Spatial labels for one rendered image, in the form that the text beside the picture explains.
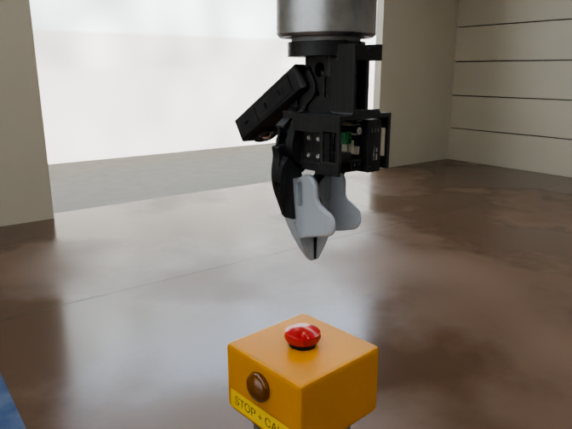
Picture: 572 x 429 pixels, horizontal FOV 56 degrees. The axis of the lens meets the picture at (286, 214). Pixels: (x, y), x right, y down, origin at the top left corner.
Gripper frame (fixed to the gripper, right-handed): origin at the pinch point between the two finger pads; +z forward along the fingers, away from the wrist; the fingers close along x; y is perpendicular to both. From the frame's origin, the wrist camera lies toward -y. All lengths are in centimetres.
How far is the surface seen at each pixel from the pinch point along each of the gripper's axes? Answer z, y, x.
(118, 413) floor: 118, -154, 42
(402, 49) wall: -49, -442, 611
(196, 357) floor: 118, -171, 91
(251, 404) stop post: 16.6, -1.6, -6.5
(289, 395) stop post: 12.7, 4.2, -6.4
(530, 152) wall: 89, -295, 719
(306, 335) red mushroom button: 9.4, 1.0, -1.2
